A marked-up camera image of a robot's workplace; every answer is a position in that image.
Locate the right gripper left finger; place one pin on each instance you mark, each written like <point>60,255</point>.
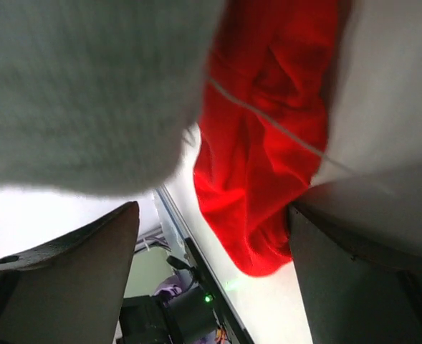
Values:
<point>70,289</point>

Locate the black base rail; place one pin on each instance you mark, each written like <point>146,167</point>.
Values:
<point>226,315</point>

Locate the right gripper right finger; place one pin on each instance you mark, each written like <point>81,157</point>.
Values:
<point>357,252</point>

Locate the red cloth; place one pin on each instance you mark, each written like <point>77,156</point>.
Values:
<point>264,122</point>

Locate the grey zip hoodie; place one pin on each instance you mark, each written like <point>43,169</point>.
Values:
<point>96,97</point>

